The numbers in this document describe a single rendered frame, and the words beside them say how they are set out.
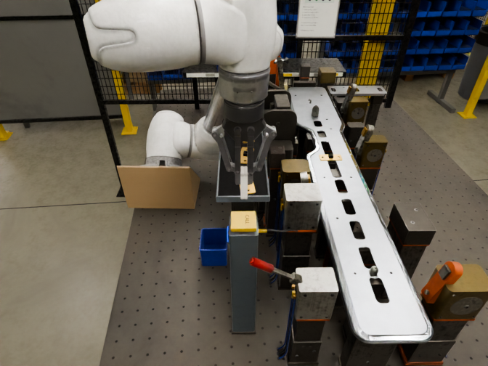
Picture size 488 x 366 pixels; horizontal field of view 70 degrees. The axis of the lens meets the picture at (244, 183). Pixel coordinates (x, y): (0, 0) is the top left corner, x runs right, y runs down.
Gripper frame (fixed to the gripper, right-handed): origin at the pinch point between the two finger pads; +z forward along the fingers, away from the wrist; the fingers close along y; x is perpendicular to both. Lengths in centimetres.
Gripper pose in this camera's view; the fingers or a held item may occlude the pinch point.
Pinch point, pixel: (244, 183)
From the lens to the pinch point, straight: 76.7
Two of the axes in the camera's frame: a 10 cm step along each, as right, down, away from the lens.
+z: 0.0, 7.8, 6.2
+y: 10.0, -0.1, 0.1
